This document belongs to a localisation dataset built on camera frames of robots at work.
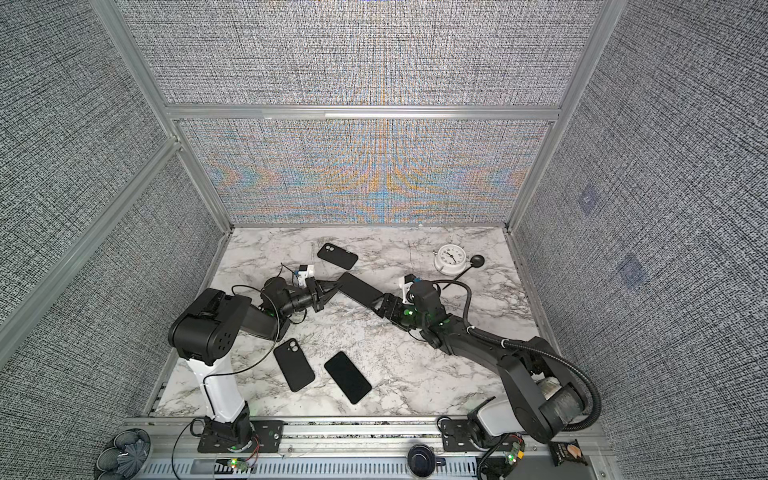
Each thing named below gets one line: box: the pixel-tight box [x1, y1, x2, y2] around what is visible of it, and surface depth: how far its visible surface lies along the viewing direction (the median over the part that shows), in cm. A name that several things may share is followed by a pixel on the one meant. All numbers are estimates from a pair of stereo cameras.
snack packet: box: [548, 439, 588, 467], surface depth 71 cm
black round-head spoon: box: [442, 255, 485, 290], surface depth 108 cm
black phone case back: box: [317, 242, 358, 270], surface depth 114 cm
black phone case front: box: [273, 338, 315, 392], surface depth 87 cm
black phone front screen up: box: [324, 351, 372, 405], surface depth 86 cm
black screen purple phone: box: [338, 272, 384, 308], surface depth 91 cm
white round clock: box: [434, 244, 467, 276], surface depth 106 cm
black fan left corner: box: [94, 428, 151, 480], surface depth 70 cm
